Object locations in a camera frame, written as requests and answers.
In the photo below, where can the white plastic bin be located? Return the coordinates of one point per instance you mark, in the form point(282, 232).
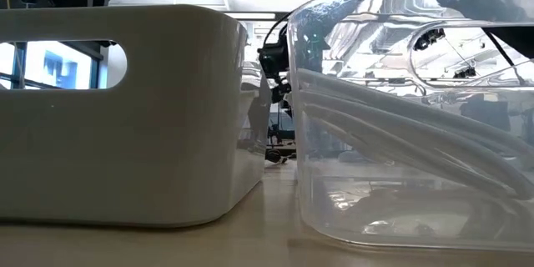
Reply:
point(146, 133)

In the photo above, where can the window with dark frame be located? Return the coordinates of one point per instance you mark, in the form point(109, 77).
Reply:
point(58, 67)

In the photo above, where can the clear plastic bin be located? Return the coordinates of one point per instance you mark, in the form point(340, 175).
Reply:
point(334, 200)

